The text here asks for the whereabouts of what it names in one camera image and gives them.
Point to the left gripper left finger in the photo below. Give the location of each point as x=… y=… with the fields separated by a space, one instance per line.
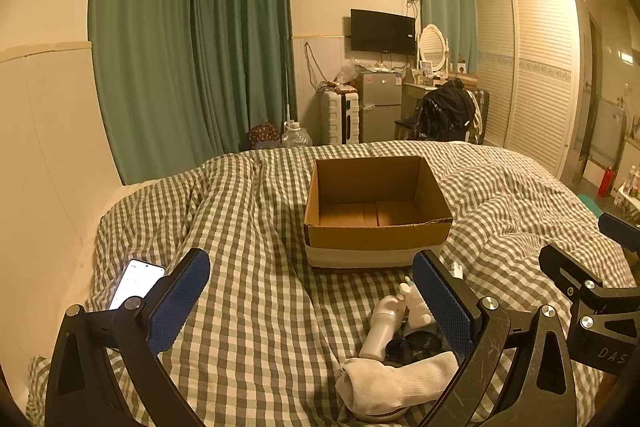
x=82 y=387

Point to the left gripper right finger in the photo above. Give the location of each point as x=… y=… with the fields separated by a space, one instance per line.
x=539 y=387

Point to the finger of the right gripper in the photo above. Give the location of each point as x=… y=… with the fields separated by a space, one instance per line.
x=616 y=228
x=575 y=281

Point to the white sock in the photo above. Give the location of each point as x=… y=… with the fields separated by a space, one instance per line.
x=371 y=388

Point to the small white bunny figurine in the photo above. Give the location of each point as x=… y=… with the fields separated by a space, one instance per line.
x=418 y=314

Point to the red fire extinguisher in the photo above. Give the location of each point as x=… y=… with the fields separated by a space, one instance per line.
x=606 y=182

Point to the white smartphone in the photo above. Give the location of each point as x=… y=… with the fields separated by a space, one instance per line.
x=136 y=280

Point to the grey checkered duvet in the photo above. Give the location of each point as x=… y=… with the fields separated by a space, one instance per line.
x=268 y=337

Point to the white louvered wardrobe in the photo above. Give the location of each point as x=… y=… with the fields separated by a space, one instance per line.
x=528 y=61

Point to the black jacket on chair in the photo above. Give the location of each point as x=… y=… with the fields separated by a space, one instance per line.
x=448 y=113

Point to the brown cardboard box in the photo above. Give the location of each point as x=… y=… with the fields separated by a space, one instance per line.
x=373 y=212

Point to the wooden dressing table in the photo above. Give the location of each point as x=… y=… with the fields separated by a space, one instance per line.
x=412 y=93

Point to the silver mini fridge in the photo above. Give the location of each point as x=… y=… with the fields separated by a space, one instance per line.
x=380 y=105

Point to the white oval vanity mirror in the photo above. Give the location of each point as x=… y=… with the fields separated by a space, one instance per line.
x=433 y=48

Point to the white suitcase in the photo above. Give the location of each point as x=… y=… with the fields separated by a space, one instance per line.
x=339 y=113

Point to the small green curtain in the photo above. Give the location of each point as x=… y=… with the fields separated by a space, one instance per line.
x=447 y=6

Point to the brown patterned bag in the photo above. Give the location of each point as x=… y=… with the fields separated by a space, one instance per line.
x=264 y=136

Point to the clear water jug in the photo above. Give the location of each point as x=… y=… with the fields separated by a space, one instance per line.
x=295 y=135

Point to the large green curtain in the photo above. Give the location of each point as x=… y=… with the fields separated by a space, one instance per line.
x=182 y=81

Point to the black wall television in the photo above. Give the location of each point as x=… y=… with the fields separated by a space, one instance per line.
x=387 y=33

